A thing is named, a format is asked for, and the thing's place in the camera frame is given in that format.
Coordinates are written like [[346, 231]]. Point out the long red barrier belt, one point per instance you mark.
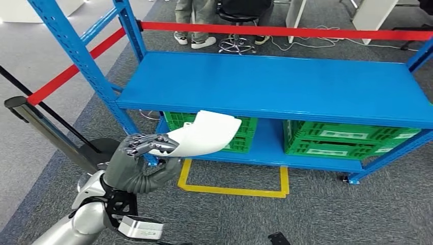
[[270, 30]]

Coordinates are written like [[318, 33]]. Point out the standing person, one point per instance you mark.
[[199, 13]]

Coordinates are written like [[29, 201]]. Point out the black office chair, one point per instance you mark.
[[427, 6]]

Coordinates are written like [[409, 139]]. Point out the black flat object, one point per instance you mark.
[[279, 238]]

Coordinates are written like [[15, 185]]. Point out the black round stool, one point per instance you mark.
[[236, 17]]

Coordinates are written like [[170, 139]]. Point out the short red barrier belt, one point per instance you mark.
[[67, 72]]

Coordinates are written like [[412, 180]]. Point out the white curved plastic part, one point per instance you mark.
[[203, 135]]

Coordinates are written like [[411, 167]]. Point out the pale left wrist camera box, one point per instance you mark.
[[142, 228]]

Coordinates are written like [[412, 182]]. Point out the white desk panel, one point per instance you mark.
[[372, 13], [294, 13]]

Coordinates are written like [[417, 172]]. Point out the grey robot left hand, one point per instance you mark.
[[125, 169]]

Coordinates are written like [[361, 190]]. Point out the green plastic crate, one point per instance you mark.
[[240, 143], [321, 133], [176, 121], [304, 152]]

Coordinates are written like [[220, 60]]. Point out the seated person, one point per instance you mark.
[[243, 5]]

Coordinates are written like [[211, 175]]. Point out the white block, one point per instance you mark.
[[34, 10]]

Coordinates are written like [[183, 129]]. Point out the blue metal shelf rack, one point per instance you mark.
[[270, 84]]

